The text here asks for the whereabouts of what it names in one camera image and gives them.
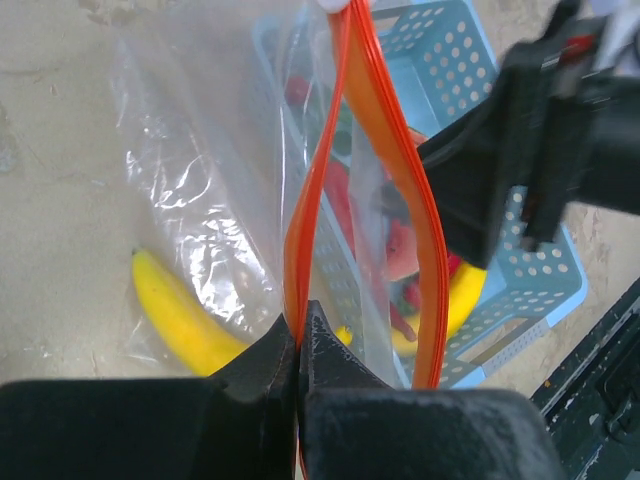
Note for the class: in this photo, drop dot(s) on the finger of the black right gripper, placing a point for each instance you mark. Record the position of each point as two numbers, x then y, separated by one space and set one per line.
472 163

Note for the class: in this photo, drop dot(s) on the black aluminium base frame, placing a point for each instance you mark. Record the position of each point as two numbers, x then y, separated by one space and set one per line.
591 401

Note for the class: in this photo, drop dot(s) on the clear bag with orange zipper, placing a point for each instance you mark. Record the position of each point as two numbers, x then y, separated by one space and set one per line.
224 167

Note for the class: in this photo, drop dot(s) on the yellow banana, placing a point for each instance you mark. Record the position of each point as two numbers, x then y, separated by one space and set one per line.
465 288
198 342

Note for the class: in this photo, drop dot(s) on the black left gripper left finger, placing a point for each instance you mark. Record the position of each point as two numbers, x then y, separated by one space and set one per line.
238 423

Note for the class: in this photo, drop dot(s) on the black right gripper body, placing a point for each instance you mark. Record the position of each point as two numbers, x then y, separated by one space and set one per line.
585 132

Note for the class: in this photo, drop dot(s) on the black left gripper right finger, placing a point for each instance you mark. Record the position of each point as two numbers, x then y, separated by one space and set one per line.
355 426

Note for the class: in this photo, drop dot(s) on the watermelon slice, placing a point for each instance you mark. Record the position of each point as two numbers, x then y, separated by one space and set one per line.
401 251

